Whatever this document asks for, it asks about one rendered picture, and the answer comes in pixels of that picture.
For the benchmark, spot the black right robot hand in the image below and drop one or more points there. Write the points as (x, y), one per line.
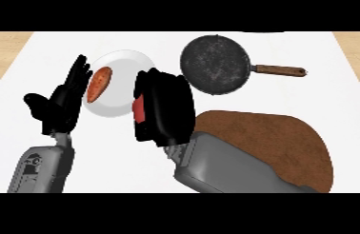
(165, 107)

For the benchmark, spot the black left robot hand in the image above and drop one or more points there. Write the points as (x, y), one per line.
(64, 101)

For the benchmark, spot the red bell pepper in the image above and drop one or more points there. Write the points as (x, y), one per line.
(139, 111)

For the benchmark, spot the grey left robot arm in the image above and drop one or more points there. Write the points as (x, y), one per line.
(41, 168)

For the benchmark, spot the brown wooden cutting board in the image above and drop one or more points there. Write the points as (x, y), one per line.
(276, 139)

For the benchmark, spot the orange sweet potato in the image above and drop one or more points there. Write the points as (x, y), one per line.
(99, 84)

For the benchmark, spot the white round plate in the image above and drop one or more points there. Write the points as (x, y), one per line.
(121, 85)

